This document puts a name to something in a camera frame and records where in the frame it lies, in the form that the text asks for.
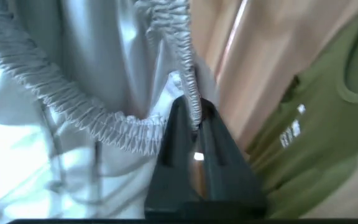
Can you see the pale grey garment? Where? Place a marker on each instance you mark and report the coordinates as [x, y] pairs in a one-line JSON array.
[[89, 62]]

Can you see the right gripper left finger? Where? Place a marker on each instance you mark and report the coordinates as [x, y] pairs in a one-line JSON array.
[[169, 180]]

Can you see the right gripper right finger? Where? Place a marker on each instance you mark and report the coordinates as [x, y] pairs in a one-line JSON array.
[[228, 180]]

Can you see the green printed t-shirt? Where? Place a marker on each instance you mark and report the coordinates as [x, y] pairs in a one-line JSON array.
[[322, 124]]

